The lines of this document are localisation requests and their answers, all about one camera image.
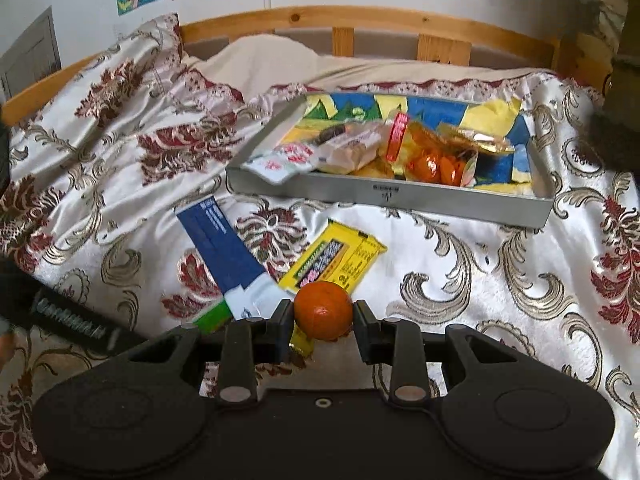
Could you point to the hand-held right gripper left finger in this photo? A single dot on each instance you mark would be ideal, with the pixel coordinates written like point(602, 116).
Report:
point(282, 332)

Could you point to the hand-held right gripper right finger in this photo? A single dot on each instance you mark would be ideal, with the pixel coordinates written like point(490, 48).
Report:
point(365, 332)

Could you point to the orange fruit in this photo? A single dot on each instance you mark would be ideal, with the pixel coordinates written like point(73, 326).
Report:
point(322, 310)

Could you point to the yellow snack packet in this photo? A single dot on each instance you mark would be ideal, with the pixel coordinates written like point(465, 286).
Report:
point(345, 255)

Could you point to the blue white snack packet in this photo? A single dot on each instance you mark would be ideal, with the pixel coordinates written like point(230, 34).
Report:
point(220, 245)

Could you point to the grey tray with drawing lining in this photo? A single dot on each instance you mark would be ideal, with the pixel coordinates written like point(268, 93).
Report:
point(450, 202)

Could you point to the white red green snack packet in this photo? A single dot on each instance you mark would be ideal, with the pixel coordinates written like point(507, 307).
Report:
point(280, 162)

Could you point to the orange snack packet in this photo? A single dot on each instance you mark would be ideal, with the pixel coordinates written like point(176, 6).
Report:
point(435, 167)

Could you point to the clear bread packet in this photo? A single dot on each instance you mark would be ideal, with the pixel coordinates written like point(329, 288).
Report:
point(350, 152)

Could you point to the dark snack bar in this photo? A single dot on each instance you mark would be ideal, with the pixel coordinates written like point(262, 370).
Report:
point(332, 135)

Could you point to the clear packet red label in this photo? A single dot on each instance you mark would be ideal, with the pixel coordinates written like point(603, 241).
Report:
point(398, 132)

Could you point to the gold foil snack packet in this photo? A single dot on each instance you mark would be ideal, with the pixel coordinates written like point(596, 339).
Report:
point(480, 142)

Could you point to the floral printed blanket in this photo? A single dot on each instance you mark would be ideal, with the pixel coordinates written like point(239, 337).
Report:
point(500, 270)

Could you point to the beige bed sheet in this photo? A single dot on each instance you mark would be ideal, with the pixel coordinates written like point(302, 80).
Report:
point(280, 65)

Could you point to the pile of clothes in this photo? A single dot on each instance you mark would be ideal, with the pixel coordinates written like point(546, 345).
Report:
point(605, 5)

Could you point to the grey wall panel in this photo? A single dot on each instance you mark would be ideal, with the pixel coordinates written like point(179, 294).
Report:
point(30, 55)

